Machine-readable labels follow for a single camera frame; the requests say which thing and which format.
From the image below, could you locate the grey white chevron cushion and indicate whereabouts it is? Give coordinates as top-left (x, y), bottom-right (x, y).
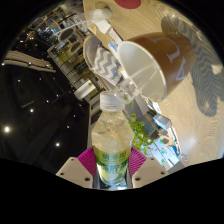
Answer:
top-left (91, 46), bottom-right (123, 86)

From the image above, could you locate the group of dining chairs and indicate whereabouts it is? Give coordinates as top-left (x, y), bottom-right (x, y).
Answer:
top-left (33, 9), bottom-right (88, 45)

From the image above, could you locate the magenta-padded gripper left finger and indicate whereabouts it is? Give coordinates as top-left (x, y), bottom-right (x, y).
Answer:
top-left (55, 146), bottom-right (98, 189)

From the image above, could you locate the grey curved sofa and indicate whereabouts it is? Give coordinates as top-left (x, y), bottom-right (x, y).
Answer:
top-left (83, 34), bottom-right (134, 98)

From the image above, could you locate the group of ceiling lights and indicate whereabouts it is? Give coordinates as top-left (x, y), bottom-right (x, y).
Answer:
top-left (3, 76), bottom-right (81, 149)

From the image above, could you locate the brown mug with white letters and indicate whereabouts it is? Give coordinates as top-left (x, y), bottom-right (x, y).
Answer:
top-left (117, 31), bottom-right (198, 104)

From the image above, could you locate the flat round red coaster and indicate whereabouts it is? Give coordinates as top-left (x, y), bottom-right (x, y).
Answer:
top-left (113, 0), bottom-right (143, 10)

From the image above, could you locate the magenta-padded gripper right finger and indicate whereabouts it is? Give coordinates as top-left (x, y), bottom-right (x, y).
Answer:
top-left (126, 146), bottom-right (169, 188)

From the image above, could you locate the clear green-labelled drink bottle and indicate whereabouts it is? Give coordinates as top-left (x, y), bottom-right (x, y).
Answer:
top-left (91, 90), bottom-right (135, 186)

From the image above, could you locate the green potted plant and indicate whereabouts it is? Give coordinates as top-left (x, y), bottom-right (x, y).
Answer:
top-left (124, 99), bottom-right (155, 156)

